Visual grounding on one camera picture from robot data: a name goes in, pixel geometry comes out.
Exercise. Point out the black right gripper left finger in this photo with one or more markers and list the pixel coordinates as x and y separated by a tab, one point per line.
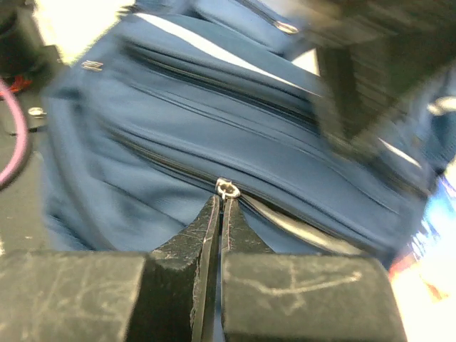
164	295

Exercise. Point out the navy blue student backpack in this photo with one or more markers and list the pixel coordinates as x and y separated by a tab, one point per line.
163	112

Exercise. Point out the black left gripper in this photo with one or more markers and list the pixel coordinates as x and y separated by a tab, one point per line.
374	56

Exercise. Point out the blue Jane Eyre book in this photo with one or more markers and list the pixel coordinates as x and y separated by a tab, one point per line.
430	244

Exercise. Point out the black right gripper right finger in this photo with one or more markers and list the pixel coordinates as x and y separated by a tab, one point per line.
301	297

